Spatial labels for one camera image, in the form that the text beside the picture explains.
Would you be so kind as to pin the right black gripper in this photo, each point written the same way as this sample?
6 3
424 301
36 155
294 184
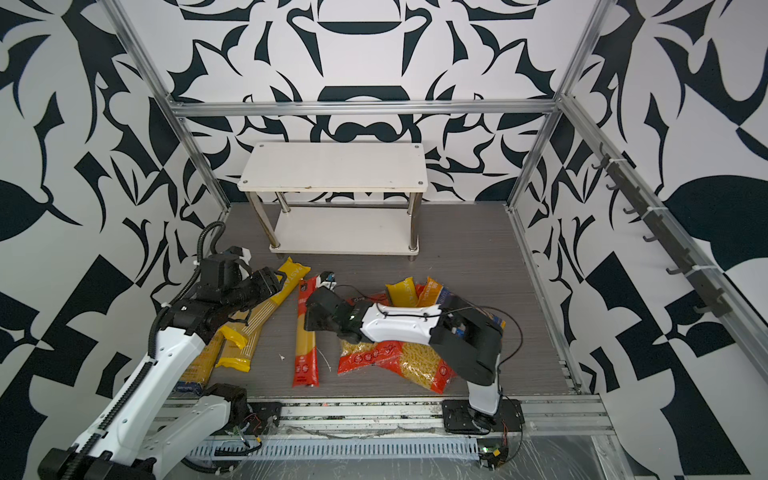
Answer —
309 318

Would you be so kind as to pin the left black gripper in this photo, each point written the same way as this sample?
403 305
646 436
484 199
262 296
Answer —
268 282

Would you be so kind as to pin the yellow pastatime spaghetti package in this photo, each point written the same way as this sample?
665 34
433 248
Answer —
294 273

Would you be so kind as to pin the red fusilli bag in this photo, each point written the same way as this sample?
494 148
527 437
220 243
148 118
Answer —
356 356
420 364

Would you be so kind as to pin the red spaghetti package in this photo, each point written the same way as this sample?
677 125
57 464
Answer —
305 359

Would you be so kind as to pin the orange blue spaghetti package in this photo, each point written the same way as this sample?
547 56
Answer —
196 376

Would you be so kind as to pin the orange blue pasta bag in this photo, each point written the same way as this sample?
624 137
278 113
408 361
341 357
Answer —
433 295

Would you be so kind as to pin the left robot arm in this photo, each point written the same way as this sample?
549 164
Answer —
118 445

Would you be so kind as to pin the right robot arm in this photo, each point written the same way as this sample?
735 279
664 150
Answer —
467 339

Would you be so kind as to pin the small yellow pasta package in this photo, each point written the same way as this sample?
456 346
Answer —
403 294

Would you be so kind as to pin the white two-tier shelf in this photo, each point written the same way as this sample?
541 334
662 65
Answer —
276 169

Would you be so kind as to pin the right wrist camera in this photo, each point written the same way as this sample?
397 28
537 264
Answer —
327 279

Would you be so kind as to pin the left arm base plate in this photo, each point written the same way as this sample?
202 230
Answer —
262 418

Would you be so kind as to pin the aluminium front rail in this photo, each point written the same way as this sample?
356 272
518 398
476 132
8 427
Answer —
347 417

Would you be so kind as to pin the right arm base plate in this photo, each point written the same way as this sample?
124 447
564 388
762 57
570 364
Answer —
460 418

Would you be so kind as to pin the white cable duct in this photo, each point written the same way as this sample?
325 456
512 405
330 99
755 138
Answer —
344 449

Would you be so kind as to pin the wall hook rail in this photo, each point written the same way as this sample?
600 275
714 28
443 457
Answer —
666 233

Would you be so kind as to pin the aluminium cage frame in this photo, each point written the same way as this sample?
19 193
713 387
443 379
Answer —
744 323

